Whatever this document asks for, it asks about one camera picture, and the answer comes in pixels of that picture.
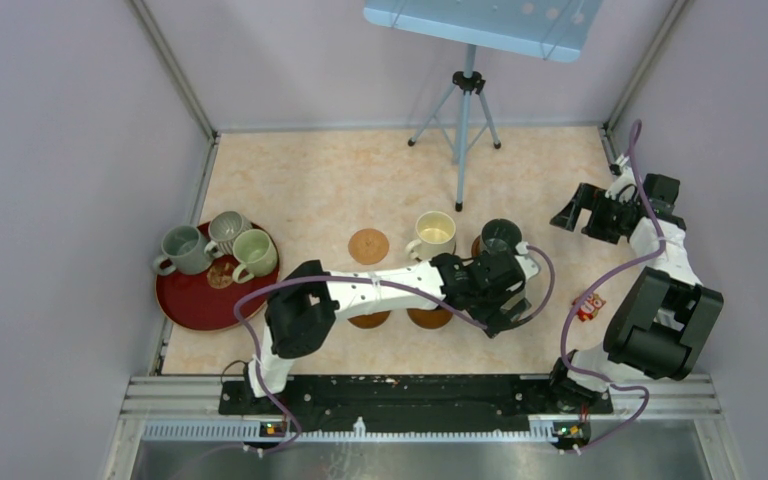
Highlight blue music stand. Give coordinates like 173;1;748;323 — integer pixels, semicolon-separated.
364;0;605;213

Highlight light green mug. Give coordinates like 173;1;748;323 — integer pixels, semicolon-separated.
231;229;278;284

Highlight grey ribbed cup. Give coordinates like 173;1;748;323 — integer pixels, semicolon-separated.
205;211;253;258

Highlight grey green mug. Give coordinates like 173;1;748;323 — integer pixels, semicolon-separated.
152;225;221;276

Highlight light wooden coaster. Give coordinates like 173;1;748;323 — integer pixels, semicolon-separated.
348;228;390;265

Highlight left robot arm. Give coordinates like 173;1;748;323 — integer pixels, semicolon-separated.
238;251;540;414

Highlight dark grey cup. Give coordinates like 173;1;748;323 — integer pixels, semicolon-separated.
478;218;523;254

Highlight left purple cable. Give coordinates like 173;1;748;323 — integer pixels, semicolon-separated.
232;245;556;458

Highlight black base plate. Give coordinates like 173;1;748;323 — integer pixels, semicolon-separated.
218;374;613;433

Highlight aluminium frame rail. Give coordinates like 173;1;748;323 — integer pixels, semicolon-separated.
104;374;747;479

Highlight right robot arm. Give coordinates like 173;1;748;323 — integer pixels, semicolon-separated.
546;174;724;412

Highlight red owl figurine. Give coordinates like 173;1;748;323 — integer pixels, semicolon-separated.
575;293;607;322

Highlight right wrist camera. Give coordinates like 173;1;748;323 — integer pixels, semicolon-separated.
605;154;638;203

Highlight cream mug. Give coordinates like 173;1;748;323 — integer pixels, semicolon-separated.
405;211;457;261

